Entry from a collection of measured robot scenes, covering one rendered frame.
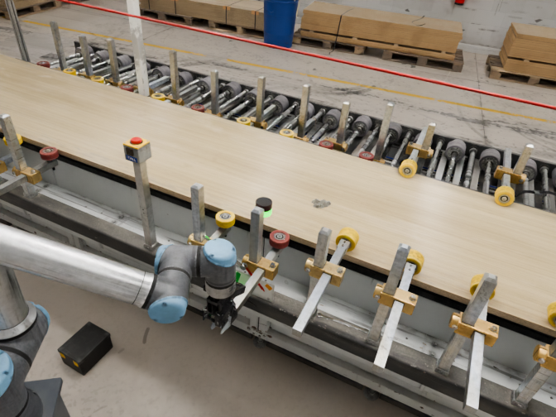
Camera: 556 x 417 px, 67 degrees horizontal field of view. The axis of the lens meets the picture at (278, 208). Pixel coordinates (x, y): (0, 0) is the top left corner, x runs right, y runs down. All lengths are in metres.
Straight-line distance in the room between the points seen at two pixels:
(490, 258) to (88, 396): 1.91
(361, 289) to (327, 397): 0.72
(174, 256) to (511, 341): 1.25
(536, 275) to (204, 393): 1.57
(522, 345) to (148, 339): 1.78
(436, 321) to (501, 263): 0.34
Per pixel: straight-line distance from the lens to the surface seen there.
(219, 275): 1.19
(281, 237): 1.66
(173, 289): 1.10
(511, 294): 1.75
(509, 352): 1.86
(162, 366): 2.39
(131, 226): 2.20
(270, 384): 2.31
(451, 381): 1.66
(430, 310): 1.77
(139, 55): 2.82
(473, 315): 1.44
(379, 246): 1.72
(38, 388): 1.74
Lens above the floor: 1.99
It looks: 37 degrees down
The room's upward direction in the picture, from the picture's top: 5 degrees clockwise
